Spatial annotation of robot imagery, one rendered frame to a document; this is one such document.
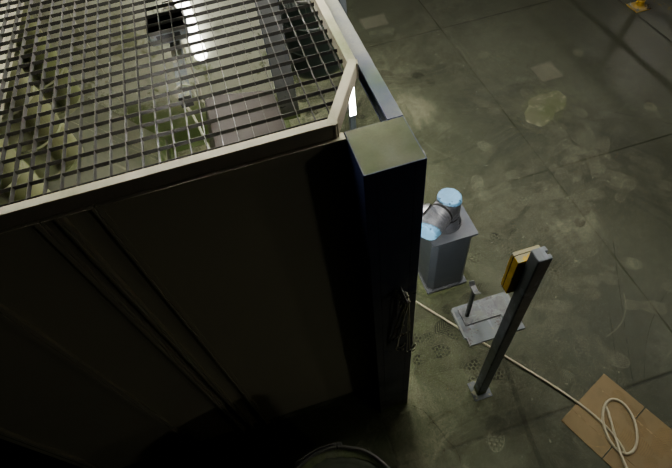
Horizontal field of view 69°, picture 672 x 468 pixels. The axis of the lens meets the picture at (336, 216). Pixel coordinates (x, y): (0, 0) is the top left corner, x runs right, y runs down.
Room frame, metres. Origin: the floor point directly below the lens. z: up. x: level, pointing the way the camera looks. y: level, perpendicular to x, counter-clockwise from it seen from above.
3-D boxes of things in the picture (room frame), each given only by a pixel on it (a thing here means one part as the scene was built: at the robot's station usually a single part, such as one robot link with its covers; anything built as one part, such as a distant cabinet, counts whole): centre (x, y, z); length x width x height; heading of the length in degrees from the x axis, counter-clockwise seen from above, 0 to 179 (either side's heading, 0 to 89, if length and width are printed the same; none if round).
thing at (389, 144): (0.94, -0.16, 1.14); 0.18 x 0.18 x 2.29; 9
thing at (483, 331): (1.03, -0.71, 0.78); 0.31 x 0.23 x 0.01; 99
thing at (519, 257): (0.95, -0.73, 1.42); 0.12 x 0.06 x 0.26; 99
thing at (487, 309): (1.05, -0.71, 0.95); 0.26 x 0.15 x 0.32; 99
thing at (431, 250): (1.78, -0.70, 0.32); 0.31 x 0.31 x 0.64; 9
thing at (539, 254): (0.89, -0.74, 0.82); 0.06 x 0.06 x 1.64; 9
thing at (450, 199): (1.77, -0.69, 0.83); 0.17 x 0.15 x 0.18; 134
